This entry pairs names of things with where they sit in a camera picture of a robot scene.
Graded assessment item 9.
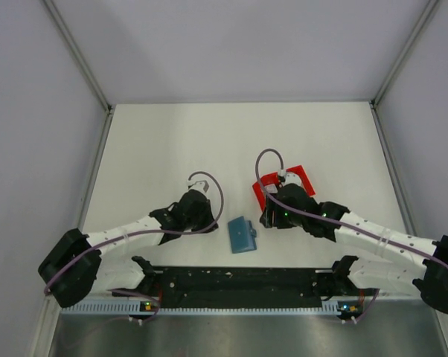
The red plastic bin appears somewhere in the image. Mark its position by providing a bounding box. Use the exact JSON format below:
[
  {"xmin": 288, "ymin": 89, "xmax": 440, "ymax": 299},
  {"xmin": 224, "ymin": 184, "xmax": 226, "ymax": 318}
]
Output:
[{"xmin": 252, "ymin": 165, "xmax": 316, "ymax": 212}]

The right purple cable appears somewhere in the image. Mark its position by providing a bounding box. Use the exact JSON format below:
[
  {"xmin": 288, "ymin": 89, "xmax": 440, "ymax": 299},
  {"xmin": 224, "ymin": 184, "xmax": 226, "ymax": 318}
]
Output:
[{"xmin": 255, "ymin": 148, "xmax": 448, "ymax": 323}]

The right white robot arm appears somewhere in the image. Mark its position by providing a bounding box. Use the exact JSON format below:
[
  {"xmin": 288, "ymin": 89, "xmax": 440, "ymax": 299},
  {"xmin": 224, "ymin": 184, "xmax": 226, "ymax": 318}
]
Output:
[{"xmin": 259, "ymin": 183, "xmax": 448, "ymax": 315}]

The blue leather card holder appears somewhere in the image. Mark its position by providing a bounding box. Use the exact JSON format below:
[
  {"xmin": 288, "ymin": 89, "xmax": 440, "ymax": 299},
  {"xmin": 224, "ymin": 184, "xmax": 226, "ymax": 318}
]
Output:
[{"xmin": 228, "ymin": 216, "xmax": 257, "ymax": 254}]

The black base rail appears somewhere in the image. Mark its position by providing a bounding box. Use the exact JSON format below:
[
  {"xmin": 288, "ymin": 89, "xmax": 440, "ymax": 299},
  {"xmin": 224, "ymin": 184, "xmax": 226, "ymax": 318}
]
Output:
[{"xmin": 148, "ymin": 266, "xmax": 342, "ymax": 309}]

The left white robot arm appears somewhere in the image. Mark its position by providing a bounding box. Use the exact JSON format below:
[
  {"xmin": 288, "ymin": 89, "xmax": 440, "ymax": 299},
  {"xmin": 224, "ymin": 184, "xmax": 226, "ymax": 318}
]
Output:
[{"xmin": 38, "ymin": 180, "xmax": 218, "ymax": 308}]

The grey slotted cable duct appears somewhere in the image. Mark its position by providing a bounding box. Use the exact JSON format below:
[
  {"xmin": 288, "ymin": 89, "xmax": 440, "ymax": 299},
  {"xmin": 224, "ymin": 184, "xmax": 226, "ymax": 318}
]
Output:
[{"xmin": 61, "ymin": 299, "xmax": 356, "ymax": 316}]

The right aluminium frame post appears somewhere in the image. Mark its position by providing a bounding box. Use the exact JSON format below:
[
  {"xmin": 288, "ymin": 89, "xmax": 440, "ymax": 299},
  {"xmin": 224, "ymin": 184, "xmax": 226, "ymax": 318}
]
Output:
[{"xmin": 370, "ymin": 0, "xmax": 442, "ymax": 109}]

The aluminium frame post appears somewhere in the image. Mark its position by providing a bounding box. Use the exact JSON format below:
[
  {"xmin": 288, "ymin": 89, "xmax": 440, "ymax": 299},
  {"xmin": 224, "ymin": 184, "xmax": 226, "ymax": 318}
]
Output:
[
  {"xmin": 370, "ymin": 0, "xmax": 442, "ymax": 109},
  {"xmin": 39, "ymin": 0, "xmax": 112, "ymax": 113}
]

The left aluminium frame post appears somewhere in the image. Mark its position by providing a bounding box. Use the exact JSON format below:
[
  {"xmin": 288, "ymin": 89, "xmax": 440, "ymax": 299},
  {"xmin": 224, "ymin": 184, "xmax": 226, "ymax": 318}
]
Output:
[{"xmin": 39, "ymin": 0, "xmax": 112, "ymax": 113}]

